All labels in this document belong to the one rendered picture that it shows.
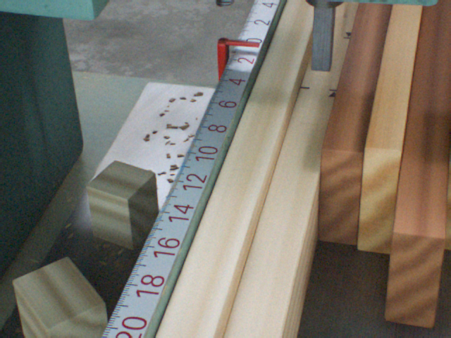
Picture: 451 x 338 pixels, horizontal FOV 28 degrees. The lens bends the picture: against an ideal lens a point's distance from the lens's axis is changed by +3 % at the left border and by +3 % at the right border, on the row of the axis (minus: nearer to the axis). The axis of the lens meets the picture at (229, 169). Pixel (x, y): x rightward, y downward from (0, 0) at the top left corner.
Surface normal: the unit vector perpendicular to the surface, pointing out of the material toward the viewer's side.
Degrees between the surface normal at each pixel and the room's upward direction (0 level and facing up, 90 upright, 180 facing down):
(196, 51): 1
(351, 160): 90
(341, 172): 90
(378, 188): 90
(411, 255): 90
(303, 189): 0
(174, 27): 0
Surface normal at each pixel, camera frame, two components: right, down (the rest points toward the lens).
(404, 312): -0.22, 0.58
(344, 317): -0.03, -0.80
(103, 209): -0.49, 0.53
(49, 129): 0.97, 0.11
